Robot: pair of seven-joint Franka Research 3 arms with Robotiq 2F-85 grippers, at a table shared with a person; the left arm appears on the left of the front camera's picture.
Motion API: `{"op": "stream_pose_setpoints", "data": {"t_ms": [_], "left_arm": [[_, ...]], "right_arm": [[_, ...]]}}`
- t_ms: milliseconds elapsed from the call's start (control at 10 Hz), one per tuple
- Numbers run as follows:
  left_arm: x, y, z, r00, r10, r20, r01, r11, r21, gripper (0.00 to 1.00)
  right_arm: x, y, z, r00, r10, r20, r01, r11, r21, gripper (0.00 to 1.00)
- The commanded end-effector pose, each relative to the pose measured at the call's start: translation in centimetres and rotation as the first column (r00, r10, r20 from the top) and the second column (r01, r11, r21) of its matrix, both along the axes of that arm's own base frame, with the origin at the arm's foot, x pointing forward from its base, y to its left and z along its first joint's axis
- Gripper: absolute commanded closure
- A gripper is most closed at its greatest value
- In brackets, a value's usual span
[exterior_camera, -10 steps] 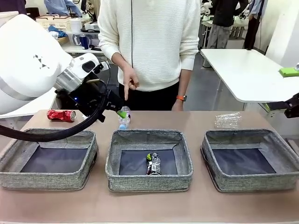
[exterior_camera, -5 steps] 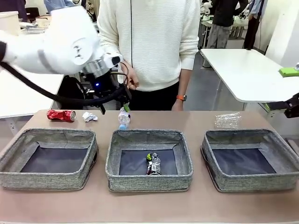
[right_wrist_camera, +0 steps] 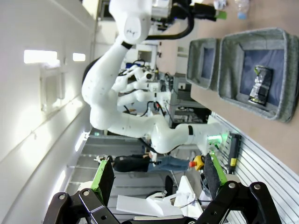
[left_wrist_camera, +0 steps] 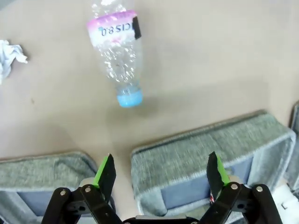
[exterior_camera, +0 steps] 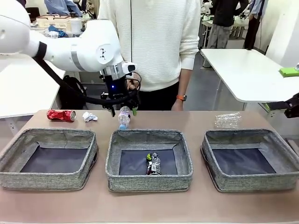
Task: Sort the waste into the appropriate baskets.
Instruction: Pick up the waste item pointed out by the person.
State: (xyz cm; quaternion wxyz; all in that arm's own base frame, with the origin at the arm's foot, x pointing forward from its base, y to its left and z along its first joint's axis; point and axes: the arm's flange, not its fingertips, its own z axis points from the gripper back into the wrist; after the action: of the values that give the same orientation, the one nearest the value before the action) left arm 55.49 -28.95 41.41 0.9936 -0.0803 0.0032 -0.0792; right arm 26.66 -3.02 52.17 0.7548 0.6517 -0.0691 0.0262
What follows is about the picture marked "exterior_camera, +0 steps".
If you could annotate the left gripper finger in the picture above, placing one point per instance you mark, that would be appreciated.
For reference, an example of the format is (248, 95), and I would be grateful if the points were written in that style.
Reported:
(111, 110)
(135, 105)

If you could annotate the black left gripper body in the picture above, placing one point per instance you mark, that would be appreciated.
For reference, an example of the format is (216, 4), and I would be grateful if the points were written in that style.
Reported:
(115, 89)

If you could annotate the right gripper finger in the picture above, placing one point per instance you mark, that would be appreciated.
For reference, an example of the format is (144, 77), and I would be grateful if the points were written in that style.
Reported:
(292, 113)
(278, 105)

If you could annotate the clear bottle blue cap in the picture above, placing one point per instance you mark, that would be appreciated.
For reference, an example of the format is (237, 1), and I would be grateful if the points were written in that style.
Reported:
(123, 117)

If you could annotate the white paper ball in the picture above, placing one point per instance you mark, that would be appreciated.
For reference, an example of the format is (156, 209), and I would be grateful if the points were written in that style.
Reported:
(89, 116)

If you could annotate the crushed red soda can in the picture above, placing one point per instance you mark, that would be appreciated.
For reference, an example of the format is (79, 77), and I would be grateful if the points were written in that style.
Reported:
(60, 115)

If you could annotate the crushed clear plastic container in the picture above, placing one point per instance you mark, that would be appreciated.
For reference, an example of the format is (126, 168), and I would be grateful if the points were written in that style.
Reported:
(227, 120)

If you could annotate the crushed black drink can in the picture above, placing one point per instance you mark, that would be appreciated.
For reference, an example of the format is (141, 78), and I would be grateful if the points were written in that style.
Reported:
(153, 164)

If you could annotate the person's left forearm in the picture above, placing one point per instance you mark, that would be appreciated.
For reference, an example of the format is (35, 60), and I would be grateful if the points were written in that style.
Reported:
(184, 81)

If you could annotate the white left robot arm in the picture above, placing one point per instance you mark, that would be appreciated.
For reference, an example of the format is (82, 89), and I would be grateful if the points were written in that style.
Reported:
(88, 51)

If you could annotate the person's right hand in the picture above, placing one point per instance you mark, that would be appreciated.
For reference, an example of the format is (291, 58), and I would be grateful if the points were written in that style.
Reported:
(132, 84)

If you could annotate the person's left hand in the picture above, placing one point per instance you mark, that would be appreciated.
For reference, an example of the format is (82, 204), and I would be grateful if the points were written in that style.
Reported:
(178, 105)

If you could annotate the green flat object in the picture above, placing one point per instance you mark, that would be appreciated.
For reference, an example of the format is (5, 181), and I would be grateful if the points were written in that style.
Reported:
(289, 72)

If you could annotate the black backpack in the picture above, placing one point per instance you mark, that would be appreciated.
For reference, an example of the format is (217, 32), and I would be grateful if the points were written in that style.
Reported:
(70, 98)

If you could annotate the orange wrist watch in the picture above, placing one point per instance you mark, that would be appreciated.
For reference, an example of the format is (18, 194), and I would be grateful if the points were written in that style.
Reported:
(181, 97)

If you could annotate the large white table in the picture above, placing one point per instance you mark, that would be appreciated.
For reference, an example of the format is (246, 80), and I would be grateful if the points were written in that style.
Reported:
(245, 70)

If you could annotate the person in white sweater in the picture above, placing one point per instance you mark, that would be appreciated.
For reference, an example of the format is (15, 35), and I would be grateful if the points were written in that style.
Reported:
(158, 46)

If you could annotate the white cylindrical cup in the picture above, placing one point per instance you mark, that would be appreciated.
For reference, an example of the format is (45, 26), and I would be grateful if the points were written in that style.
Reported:
(76, 25)

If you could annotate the blue crumpled cloth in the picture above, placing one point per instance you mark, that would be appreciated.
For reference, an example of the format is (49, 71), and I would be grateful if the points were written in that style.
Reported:
(60, 32)

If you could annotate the grey fabric basket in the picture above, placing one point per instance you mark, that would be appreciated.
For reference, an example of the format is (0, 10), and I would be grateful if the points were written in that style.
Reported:
(46, 179)
(252, 183)
(149, 183)

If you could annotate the white side table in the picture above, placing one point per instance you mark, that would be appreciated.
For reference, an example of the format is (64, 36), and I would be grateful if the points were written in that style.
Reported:
(23, 93)

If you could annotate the light wooden crate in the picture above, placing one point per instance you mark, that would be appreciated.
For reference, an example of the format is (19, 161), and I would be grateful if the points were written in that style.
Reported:
(53, 22)

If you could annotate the bystander in blue shirt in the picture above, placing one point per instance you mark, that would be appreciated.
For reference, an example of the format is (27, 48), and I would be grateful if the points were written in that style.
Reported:
(58, 5)

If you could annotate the bystander in grey trousers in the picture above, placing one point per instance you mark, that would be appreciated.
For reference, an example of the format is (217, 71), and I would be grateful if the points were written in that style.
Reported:
(222, 14)

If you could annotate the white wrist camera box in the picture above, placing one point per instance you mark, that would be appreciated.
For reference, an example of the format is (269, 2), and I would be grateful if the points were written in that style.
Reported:
(128, 67)

